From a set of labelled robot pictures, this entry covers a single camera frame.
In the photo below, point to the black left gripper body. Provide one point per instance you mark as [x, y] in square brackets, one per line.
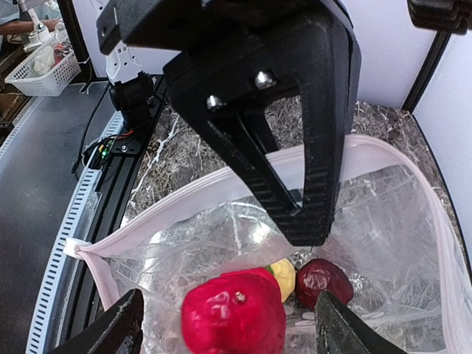
[184, 25]

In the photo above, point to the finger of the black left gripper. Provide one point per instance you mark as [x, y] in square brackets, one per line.
[280, 147]

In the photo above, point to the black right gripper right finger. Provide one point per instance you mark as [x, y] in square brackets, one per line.
[339, 330]

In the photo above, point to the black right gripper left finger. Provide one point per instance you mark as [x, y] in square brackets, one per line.
[118, 330]

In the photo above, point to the dark purple fruit toy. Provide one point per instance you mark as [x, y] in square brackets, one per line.
[320, 275]

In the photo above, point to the yellow peach toy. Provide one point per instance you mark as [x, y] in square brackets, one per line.
[285, 275]

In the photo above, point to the red apple toy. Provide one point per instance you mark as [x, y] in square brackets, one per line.
[237, 312]

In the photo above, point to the clear zip top bag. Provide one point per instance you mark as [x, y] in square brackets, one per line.
[391, 236]

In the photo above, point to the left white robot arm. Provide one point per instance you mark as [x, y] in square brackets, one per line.
[129, 73]

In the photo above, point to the white plastic basket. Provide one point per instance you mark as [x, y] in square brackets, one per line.
[46, 71]

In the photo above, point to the white slotted cable duct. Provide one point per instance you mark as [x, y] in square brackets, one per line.
[54, 296]

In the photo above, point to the right black frame post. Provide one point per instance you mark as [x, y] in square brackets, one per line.
[428, 68]

